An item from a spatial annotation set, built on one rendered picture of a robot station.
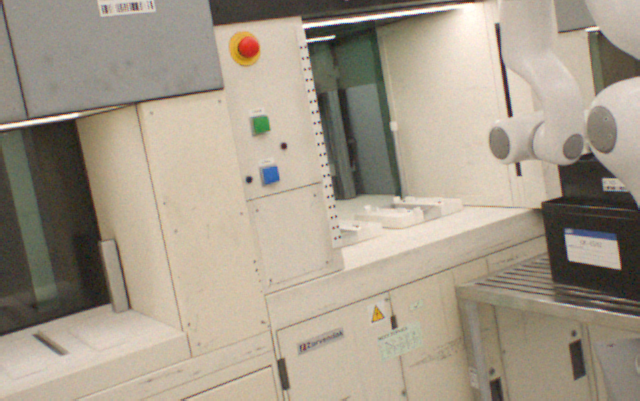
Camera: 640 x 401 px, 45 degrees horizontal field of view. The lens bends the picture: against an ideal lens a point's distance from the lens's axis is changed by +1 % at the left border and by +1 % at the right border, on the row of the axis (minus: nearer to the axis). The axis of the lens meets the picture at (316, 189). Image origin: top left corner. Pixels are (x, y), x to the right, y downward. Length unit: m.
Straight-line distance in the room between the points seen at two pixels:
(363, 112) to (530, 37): 1.26
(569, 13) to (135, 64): 1.15
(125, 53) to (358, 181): 1.45
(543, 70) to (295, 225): 0.56
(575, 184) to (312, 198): 0.53
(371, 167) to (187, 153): 1.27
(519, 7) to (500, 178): 0.71
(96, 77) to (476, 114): 1.04
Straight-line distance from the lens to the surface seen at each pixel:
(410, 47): 2.21
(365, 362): 1.69
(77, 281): 1.86
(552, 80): 1.41
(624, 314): 1.50
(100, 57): 1.40
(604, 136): 1.10
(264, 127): 1.51
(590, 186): 1.63
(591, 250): 1.61
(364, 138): 2.63
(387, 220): 1.99
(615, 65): 2.99
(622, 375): 1.24
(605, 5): 1.19
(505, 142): 1.44
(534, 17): 1.42
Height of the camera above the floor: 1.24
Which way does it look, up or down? 7 degrees down
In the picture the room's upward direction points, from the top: 10 degrees counter-clockwise
